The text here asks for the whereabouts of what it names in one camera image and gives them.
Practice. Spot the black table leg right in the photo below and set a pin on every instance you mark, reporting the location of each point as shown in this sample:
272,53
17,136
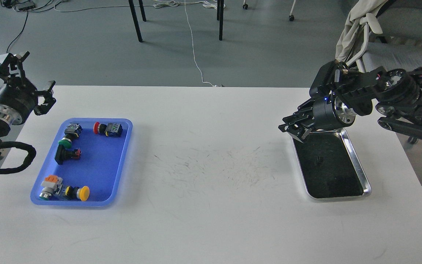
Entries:
220,18

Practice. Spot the yellow push button switch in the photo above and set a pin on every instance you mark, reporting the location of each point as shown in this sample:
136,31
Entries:
70,193

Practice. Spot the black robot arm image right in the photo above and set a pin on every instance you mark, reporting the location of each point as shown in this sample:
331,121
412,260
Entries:
339,94

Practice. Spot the black table leg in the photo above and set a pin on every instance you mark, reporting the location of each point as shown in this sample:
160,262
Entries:
135,17
220,18

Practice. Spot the orange grey selector switch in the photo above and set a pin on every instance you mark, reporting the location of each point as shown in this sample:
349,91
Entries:
51,187

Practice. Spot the black red switch block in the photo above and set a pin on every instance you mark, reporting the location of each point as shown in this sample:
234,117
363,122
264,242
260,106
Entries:
62,154

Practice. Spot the beige cloth on chair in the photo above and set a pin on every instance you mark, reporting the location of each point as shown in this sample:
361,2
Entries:
362,16

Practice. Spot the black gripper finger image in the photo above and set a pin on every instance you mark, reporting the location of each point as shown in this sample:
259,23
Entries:
299,131
49,100
304,117
11,69

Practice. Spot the red push button switch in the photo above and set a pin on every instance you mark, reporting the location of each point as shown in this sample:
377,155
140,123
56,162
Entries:
112,129

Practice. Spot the silver metal tray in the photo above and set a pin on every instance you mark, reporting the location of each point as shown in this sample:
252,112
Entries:
340,176

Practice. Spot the black table leg left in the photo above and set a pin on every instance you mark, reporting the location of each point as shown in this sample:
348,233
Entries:
135,17

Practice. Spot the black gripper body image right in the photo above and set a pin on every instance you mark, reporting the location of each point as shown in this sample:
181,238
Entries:
330,113

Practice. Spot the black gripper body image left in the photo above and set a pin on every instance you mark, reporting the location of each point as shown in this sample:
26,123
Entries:
18,98

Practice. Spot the green push button switch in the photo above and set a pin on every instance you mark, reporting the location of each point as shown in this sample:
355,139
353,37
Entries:
72,132

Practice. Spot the blue plastic tray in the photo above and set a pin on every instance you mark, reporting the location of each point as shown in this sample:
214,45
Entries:
99,167

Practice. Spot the grey office chair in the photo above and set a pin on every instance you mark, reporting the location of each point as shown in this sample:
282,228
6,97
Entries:
400,44

